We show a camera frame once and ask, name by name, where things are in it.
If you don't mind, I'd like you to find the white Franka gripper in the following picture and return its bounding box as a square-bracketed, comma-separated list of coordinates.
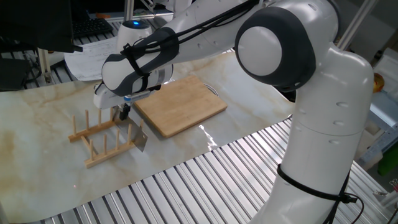
[93, 83, 131, 121]

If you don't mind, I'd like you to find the steel cleaver knife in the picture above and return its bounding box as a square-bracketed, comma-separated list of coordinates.
[111, 105, 149, 153]

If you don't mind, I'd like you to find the wooden cutting board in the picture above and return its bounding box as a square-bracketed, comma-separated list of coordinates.
[134, 75, 229, 139]

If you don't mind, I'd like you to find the wooden peg dish rack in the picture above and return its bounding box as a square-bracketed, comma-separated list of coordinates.
[68, 107, 144, 169]

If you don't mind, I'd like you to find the printed white paper sheet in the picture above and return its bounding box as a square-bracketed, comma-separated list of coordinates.
[63, 36, 121, 82]

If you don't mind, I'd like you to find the marble pattern table mat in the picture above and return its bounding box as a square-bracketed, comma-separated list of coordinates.
[0, 51, 296, 224]

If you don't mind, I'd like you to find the black computer keyboard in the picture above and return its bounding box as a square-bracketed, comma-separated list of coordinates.
[72, 17, 114, 40]

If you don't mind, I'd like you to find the black case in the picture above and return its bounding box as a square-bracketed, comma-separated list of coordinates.
[0, 57, 34, 91]

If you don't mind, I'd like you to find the black computer monitor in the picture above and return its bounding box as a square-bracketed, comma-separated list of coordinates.
[0, 0, 84, 54]

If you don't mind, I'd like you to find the yellow red ball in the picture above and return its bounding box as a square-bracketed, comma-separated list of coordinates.
[373, 72, 386, 93]

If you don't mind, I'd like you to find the green box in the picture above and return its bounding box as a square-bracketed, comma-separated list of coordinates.
[377, 142, 398, 177]

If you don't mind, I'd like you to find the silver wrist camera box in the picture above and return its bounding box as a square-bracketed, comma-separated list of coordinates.
[123, 89, 158, 103]

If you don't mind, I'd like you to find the aluminium frame post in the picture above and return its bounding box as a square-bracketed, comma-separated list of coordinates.
[123, 0, 135, 22]
[336, 0, 380, 51]
[37, 48, 53, 85]

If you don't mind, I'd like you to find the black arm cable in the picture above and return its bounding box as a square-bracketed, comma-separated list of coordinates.
[121, 0, 364, 224]

